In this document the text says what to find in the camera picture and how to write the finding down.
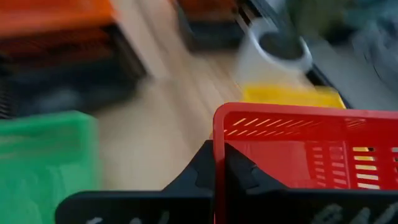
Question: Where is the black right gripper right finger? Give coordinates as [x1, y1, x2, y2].
[224, 142, 398, 224]

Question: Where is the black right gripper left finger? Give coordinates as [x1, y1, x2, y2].
[55, 139, 215, 224]

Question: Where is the red plastic slotted basket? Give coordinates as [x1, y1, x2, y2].
[213, 101, 398, 224]

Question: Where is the green plastic slotted basket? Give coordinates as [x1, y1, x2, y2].
[0, 111, 101, 224]

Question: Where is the yellow plastic slotted basket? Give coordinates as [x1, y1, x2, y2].
[241, 83, 346, 110]

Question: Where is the white cylindrical plant pot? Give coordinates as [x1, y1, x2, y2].
[235, 17, 313, 88]

